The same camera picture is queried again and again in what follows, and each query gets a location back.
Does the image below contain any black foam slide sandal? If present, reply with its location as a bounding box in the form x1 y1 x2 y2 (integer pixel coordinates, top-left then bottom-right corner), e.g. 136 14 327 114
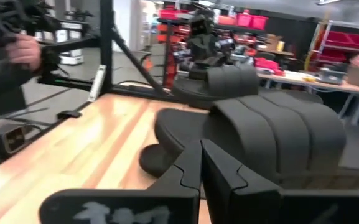
170 63 261 110
138 89 348 190

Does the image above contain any small grey box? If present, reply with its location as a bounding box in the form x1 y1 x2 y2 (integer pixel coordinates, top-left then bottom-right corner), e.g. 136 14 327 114
1 125 28 154

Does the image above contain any person's hand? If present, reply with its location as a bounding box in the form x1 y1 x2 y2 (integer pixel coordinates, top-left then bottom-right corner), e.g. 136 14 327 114
5 33 42 73

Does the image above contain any brown cardboard box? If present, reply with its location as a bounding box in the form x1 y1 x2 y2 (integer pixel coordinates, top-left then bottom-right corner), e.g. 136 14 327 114
346 65 359 88

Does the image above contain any pink storage bin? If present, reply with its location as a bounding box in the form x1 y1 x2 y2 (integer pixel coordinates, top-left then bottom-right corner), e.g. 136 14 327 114
250 14 269 31
236 12 252 29

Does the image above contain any black aluminium table frame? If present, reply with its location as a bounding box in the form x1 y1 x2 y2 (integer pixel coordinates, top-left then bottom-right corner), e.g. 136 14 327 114
0 0 182 175

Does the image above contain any red storage bin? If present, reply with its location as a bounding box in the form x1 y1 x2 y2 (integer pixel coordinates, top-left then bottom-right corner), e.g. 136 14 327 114
324 30 359 50
159 8 183 20

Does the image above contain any red cloth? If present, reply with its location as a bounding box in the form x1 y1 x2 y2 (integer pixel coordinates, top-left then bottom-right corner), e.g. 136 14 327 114
254 57 285 77

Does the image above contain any grey device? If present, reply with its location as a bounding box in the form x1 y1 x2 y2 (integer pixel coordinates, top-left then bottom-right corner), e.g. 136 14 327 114
318 67 348 85

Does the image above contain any black table clamp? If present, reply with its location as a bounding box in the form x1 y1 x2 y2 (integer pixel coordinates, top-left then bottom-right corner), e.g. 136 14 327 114
57 110 82 120

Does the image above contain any long work table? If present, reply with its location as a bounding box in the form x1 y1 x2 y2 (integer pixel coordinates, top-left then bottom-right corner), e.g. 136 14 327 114
255 70 359 125

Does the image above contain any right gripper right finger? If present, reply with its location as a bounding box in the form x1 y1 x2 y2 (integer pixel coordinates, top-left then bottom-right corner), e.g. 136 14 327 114
201 139 359 224

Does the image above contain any metal shelving rack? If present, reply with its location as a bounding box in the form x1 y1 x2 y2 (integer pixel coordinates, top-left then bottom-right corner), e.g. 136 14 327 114
305 19 359 74

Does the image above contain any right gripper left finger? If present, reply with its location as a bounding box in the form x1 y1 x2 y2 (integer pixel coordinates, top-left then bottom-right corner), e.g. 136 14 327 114
39 139 203 224

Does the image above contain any black leader arm handle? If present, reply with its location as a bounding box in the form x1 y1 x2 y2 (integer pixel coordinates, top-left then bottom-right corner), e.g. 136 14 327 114
0 0 62 47

